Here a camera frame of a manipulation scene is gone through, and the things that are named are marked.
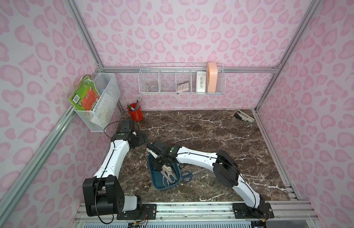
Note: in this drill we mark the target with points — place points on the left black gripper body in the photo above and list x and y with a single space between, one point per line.
140 139

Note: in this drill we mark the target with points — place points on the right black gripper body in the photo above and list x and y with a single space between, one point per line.
159 164

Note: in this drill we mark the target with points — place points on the beige kitchen scissors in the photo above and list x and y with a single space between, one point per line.
167 168

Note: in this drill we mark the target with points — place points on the pink handled scissors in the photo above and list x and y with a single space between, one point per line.
168 178

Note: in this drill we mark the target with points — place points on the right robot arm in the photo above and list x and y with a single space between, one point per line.
221 164

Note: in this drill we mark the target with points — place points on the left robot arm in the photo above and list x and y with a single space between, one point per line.
103 194

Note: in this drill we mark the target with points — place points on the teal plastic storage box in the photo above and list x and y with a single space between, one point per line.
158 180

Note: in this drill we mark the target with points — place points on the pink box in basket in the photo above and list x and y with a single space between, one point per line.
212 73

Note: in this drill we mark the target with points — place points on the red pen cup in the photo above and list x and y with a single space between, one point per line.
135 110

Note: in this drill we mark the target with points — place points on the white paper in basket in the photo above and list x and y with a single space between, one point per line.
103 110

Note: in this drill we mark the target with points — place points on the white mesh side basket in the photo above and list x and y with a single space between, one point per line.
104 82

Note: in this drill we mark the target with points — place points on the tape roll in basket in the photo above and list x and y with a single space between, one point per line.
153 88

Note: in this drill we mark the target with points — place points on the green red booklet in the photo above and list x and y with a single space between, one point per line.
85 96

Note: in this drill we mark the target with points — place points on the small pink calculator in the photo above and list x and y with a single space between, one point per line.
183 87

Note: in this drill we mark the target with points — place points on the black white stapler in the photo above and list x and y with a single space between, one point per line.
243 117

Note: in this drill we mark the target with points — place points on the white card in basket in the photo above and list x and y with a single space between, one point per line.
201 82

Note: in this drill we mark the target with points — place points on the blue handled scissors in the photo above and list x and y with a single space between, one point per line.
187 176

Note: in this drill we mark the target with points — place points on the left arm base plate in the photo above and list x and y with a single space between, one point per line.
146 210

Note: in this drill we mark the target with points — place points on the white wire wall basket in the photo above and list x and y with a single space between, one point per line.
180 78

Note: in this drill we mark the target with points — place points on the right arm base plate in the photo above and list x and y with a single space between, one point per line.
264 211

